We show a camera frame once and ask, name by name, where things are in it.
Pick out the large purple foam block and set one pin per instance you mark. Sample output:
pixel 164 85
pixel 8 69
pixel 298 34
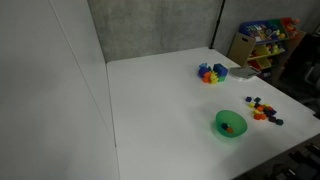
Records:
pixel 202 71

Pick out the large yellow foam block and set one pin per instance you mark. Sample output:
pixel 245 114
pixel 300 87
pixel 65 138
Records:
pixel 214 78

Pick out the large green foam block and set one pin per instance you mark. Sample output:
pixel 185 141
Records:
pixel 222 79

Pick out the small dark blue block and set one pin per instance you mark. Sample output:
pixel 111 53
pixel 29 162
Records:
pixel 224 126

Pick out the green plastic bowl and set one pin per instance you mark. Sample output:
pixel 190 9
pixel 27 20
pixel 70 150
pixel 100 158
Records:
pixel 233 120

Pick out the small orange wooden block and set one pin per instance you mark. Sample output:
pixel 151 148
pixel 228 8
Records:
pixel 263 116
pixel 259 109
pixel 230 130

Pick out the small blue wooden block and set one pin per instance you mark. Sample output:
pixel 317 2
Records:
pixel 273 112
pixel 248 99

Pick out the small yellow wooden block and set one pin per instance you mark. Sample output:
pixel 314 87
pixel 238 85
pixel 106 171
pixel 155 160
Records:
pixel 251 104
pixel 256 112
pixel 266 105

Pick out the small dark green block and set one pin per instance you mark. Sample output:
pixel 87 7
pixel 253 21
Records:
pixel 257 99
pixel 264 110
pixel 279 122

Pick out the small dark purple block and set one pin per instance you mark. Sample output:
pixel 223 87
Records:
pixel 267 113
pixel 272 118
pixel 257 105

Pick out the large blue foam cube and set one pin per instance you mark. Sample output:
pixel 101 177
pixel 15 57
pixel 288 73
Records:
pixel 220 69

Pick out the grey metal mounting plate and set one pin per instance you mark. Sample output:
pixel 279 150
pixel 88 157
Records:
pixel 244 72

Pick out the black stand pole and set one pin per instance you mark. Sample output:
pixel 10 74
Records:
pixel 216 25

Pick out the yellow storage bin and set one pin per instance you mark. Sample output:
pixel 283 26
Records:
pixel 261 50

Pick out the blue storage bin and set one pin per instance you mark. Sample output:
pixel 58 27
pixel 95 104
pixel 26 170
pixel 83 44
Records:
pixel 260 30

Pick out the wooden toy shelf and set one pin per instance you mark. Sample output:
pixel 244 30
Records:
pixel 293 45

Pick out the red storage bin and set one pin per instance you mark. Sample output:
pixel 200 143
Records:
pixel 289 24

